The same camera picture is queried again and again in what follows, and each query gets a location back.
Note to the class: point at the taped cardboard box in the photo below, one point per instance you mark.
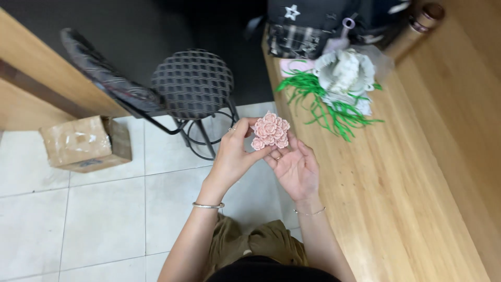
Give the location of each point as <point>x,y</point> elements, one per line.
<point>84,143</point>

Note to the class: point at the person's right hand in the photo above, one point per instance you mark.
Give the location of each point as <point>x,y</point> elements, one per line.
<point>297,174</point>

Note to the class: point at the silver bangle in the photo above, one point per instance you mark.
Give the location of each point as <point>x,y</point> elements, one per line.
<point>208,205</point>

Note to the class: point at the white paper flower bouquet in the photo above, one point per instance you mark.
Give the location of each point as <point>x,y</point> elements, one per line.
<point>344,76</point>

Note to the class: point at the dark striped folding chair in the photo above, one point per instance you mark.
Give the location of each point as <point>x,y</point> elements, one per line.
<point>105,74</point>

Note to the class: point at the pink rose cluster ornament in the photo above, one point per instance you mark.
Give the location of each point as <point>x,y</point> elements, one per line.
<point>270,131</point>

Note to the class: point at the pink paper sheet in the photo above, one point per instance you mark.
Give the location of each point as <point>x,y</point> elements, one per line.
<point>291,65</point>

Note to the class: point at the black plaid backpack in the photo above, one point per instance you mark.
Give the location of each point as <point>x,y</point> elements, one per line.
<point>313,27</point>

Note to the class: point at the black shirt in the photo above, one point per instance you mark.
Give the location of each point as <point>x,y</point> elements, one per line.
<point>270,271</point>

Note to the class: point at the bunch of green paper strips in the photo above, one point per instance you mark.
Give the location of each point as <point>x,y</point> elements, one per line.
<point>313,92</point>

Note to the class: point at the black checked round stool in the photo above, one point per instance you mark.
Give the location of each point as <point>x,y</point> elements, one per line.
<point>191,84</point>

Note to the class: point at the brown thermos bottle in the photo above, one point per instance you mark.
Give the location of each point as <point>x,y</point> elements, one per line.
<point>411,33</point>

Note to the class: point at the person's left hand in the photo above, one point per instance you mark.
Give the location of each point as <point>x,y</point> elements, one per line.
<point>231,160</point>

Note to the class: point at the olive green trousers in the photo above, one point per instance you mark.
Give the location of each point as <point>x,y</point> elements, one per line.
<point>242,245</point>

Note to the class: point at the clear plastic wrap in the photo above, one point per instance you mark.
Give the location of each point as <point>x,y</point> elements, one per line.
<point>379,60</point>

